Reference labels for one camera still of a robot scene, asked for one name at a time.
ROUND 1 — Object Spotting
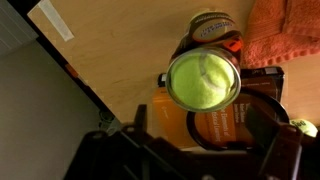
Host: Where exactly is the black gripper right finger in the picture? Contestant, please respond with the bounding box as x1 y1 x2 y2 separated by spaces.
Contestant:
245 105 320 180

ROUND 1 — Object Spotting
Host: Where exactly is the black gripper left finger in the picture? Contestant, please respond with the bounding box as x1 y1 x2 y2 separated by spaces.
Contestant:
62 103 201 180

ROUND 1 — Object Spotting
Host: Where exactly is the yellow-green tennis ball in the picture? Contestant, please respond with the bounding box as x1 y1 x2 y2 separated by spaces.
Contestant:
288 117 319 139
169 52 236 111

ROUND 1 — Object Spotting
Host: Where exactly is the clear tennis ball can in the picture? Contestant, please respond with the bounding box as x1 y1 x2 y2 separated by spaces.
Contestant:
165 11 244 113

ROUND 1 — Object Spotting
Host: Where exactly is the orange book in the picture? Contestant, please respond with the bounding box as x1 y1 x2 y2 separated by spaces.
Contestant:
152 73 198 149

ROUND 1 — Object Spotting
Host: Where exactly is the orange terry towel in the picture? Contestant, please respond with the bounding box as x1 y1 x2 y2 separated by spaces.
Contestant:
240 0 320 70

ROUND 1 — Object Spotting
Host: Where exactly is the white tape strip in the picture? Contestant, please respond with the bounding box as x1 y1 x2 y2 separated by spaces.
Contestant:
36 0 75 43

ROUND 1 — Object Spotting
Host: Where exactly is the black ring-shaped object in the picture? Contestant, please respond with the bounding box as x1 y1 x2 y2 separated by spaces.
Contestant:
185 86 291 152

